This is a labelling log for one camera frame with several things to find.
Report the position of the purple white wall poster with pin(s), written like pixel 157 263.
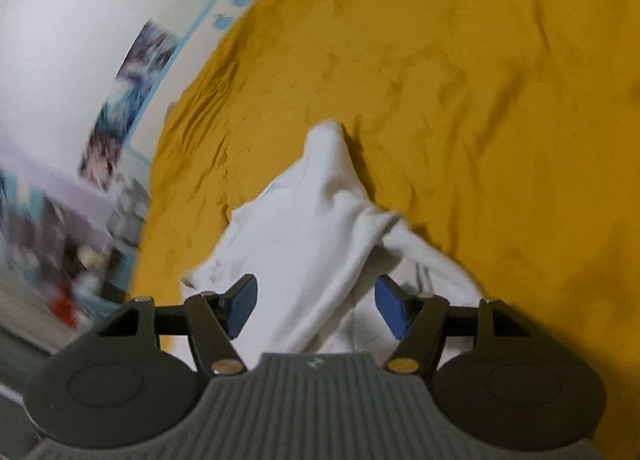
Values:
pixel 147 52

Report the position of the mustard yellow bed sheet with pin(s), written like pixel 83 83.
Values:
pixel 450 90

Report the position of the pink figure wall poster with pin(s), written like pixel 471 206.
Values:
pixel 100 160

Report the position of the red bag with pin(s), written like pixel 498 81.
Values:
pixel 64 307

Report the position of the white t-shirt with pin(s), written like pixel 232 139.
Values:
pixel 310 240

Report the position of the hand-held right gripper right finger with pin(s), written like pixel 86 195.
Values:
pixel 390 309

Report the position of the teal wall poster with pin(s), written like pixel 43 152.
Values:
pixel 122 112

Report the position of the white blue cubby shelf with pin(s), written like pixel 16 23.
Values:
pixel 45 220

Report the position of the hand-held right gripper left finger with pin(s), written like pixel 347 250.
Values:
pixel 242 306

